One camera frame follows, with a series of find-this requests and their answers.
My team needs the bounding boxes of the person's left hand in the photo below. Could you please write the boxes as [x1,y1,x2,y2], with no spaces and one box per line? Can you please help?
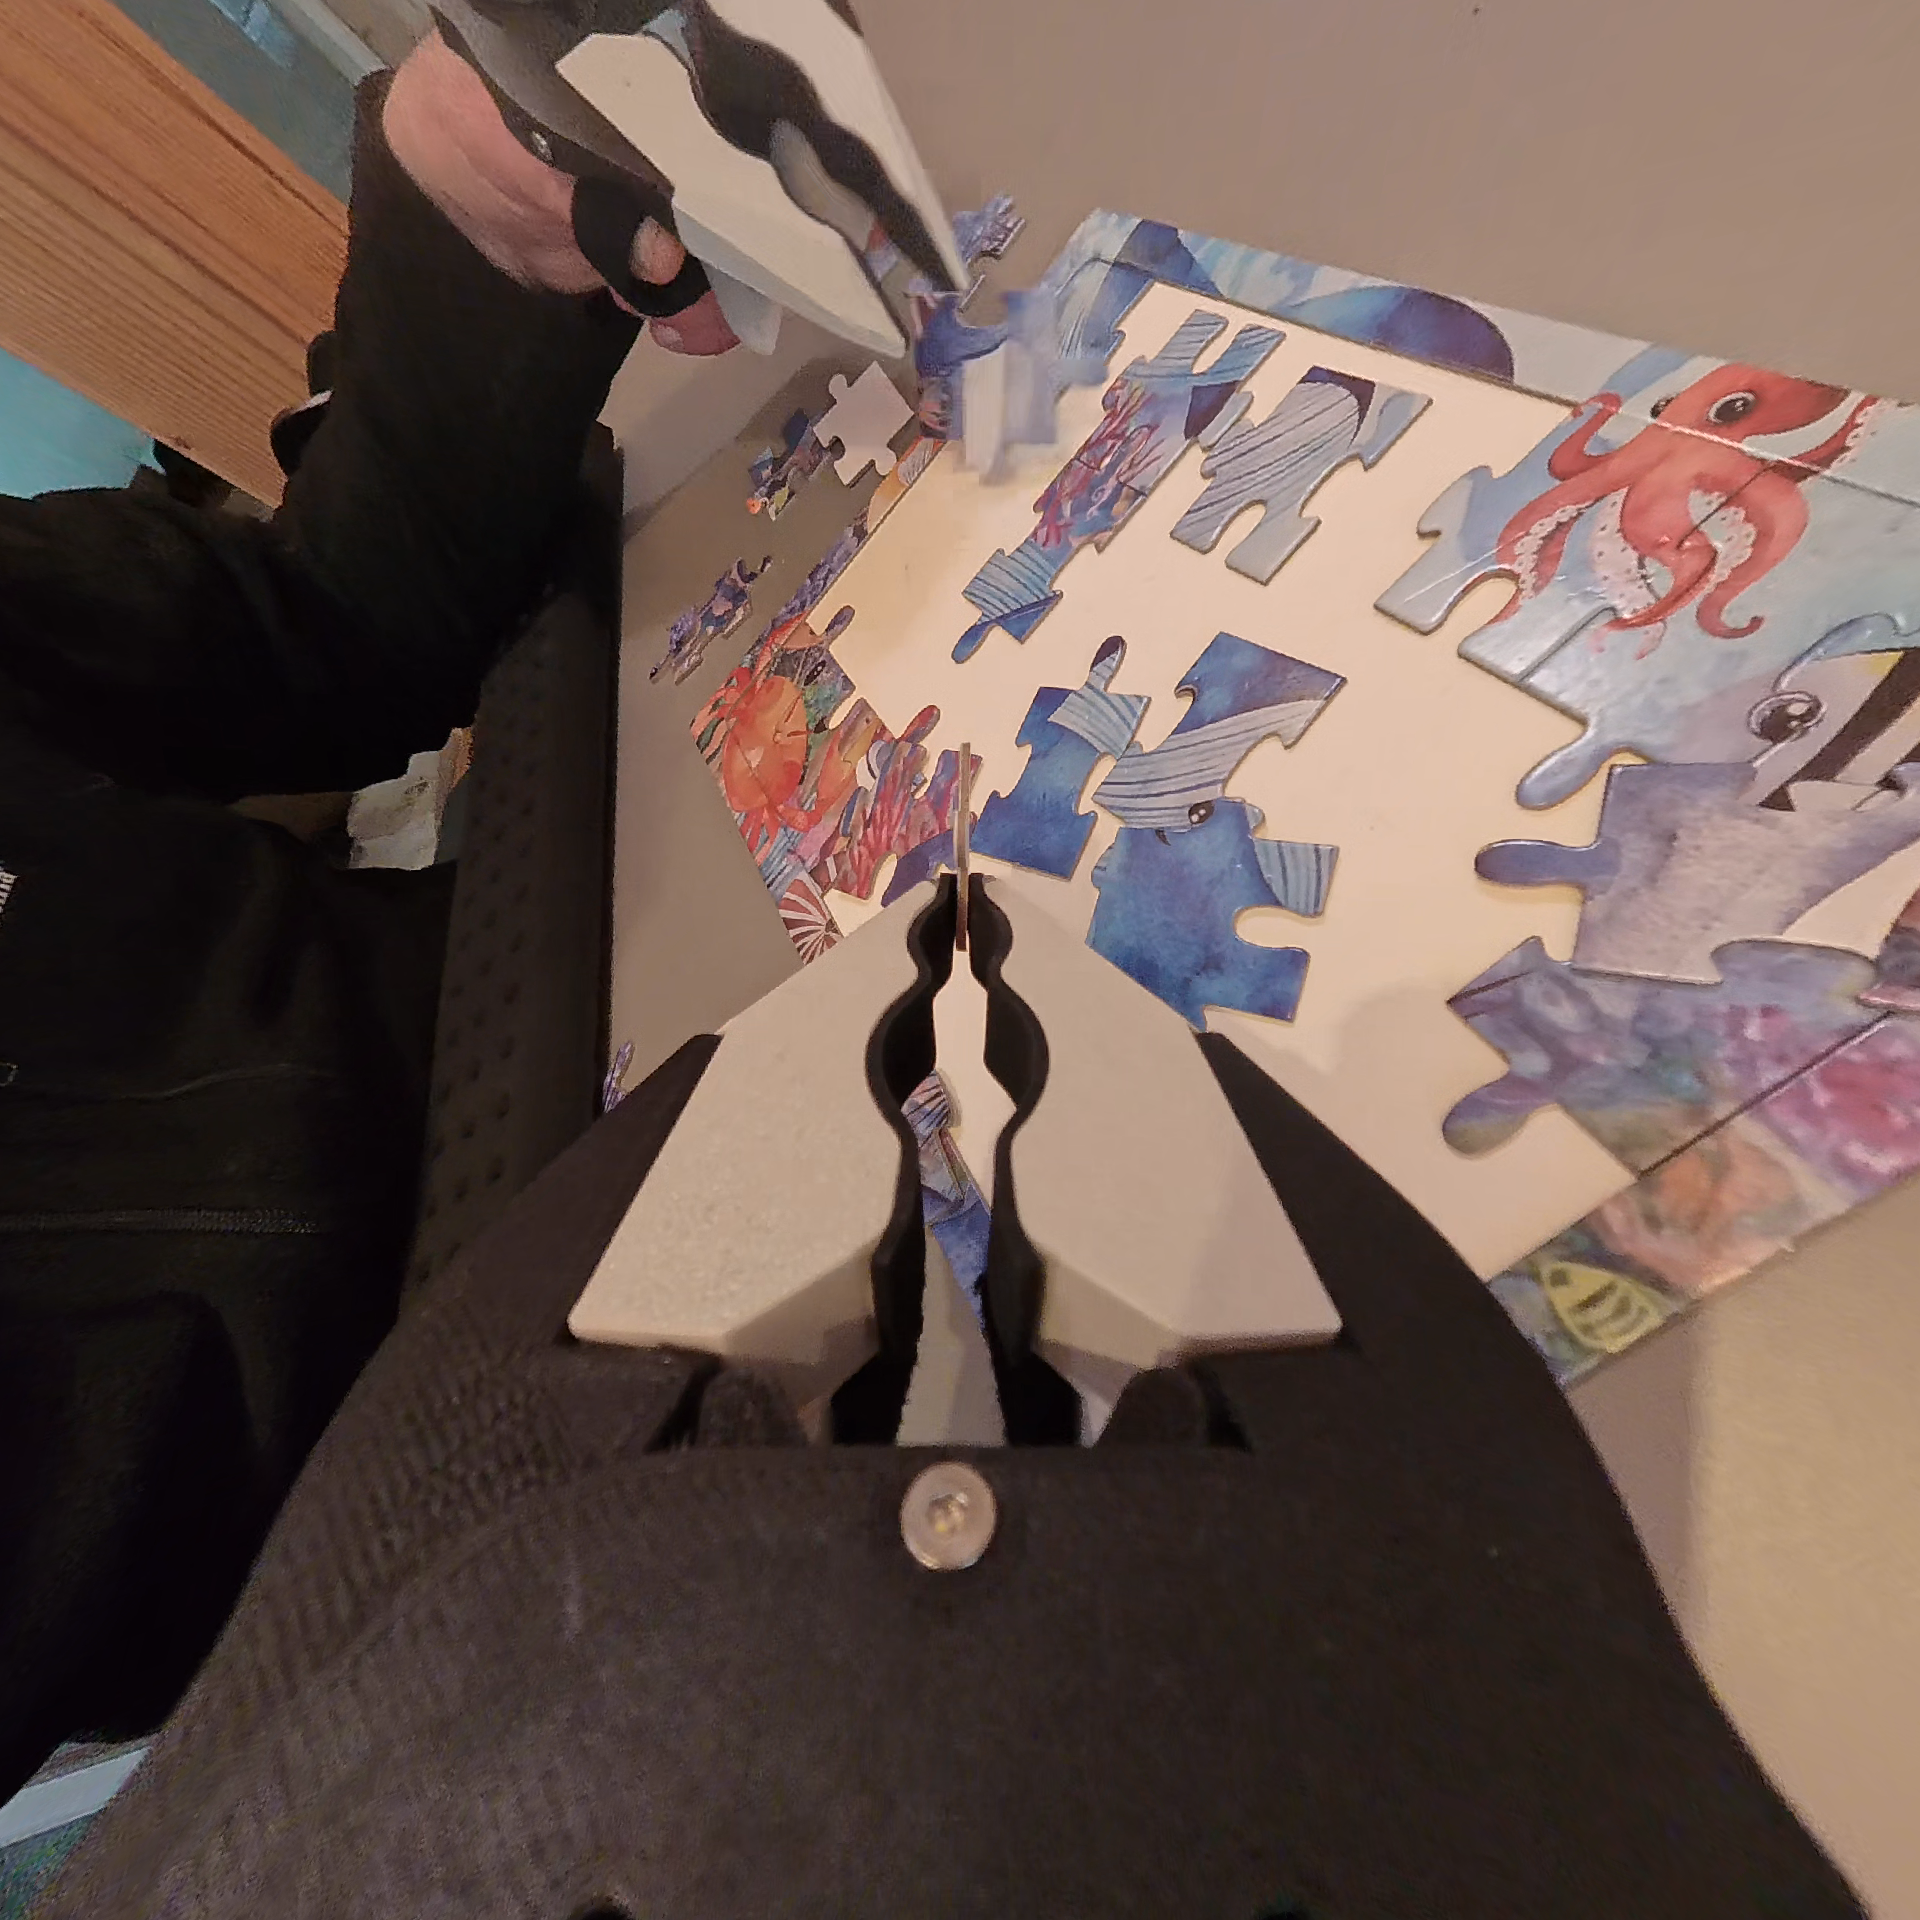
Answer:
[381,59,748,362]

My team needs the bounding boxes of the red coral navy puzzle piece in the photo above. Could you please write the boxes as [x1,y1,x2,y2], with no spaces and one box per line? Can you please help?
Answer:
[944,738,981,951]

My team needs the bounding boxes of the whale eyelash puzzle piece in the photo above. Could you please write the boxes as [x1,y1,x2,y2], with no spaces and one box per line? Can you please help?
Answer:
[907,280,1125,484]

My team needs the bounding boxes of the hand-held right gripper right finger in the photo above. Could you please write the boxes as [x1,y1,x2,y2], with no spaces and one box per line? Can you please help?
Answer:
[961,874,1345,1444]

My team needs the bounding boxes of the person's left forearm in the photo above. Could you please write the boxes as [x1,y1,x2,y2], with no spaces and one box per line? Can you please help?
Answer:
[262,82,650,752]

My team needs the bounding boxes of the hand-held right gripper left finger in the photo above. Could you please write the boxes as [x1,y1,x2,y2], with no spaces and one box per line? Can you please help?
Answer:
[565,874,963,1444]

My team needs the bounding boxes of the black perforated pad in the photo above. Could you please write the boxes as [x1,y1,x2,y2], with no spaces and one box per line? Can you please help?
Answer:
[405,427,624,1291]

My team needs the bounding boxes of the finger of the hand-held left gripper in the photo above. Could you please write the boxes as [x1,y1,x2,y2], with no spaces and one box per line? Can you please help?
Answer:
[555,29,912,362]
[705,0,969,290]

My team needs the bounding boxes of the ocean print puzzle board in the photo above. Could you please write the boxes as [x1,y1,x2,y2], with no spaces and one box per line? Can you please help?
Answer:
[691,207,1920,1389]

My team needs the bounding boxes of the person's black clothing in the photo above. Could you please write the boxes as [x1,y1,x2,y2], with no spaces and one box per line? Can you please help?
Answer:
[0,480,482,1787]

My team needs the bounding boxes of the white paper tag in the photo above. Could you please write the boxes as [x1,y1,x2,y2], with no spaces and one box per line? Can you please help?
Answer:
[346,727,474,874]

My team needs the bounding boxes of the wooden panel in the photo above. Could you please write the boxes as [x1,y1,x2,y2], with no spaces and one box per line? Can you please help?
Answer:
[0,0,349,506]

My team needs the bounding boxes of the white flipped puzzle piece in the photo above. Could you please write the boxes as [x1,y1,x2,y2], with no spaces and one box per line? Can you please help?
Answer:
[824,367,921,490]

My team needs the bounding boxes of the purple seahorse loose piece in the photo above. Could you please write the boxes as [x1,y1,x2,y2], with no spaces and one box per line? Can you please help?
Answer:
[650,194,1028,687]

